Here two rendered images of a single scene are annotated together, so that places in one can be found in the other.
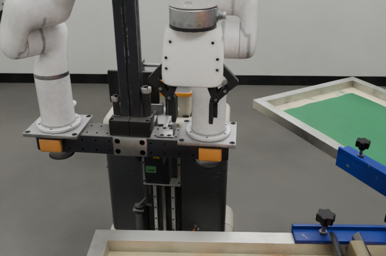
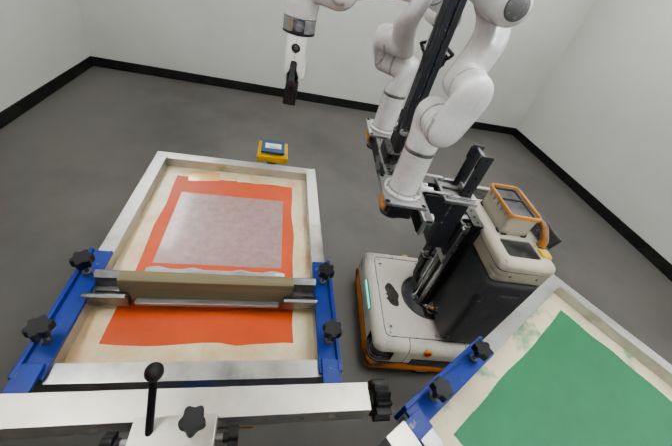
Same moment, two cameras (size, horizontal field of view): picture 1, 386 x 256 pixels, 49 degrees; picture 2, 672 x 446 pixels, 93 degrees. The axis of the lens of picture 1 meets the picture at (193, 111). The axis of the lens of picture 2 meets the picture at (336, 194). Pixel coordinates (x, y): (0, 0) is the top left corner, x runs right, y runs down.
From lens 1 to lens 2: 1.02 m
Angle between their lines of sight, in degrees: 62
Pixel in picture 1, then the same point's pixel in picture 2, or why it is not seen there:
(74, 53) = (630, 197)
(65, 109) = (382, 118)
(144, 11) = not seen: outside the picture
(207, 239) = (311, 215)
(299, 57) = not seen: outside the picture
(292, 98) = (600, 324)
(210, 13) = (288, 20)
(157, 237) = (310, 192)
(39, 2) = (386, 33)
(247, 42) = (429, 126)
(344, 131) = (557, 379)
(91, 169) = not seen: hidden behind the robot
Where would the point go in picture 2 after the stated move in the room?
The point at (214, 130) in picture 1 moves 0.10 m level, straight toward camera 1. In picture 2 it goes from (393, 185) to (362, 181)
